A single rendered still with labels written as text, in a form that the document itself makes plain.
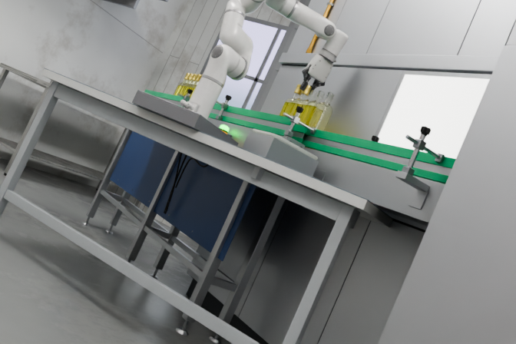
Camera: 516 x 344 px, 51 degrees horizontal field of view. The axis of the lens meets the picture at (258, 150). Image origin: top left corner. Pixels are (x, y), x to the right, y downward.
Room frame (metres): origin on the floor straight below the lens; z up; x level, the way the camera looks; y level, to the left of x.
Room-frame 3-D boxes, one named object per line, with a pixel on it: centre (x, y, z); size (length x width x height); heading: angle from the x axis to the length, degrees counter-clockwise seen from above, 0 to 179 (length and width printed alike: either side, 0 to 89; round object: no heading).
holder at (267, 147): (1.99, -0.10, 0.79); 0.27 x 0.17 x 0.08; 122
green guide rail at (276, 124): (2.89, 0.38, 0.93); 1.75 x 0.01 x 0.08; 32
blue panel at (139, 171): (2.91, 0.30, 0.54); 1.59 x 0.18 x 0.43; 32
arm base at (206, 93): (2.10, 0.28, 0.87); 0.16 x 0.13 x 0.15; 148
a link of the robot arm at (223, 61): (2.12, 0.26, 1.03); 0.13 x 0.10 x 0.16; 139
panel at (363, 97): (2.15, -0.40, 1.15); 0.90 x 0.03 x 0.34; 32
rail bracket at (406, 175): (1.59, -0.44, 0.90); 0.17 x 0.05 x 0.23; 122
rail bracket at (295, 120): (2.13, -0.10, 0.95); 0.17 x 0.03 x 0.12; 122
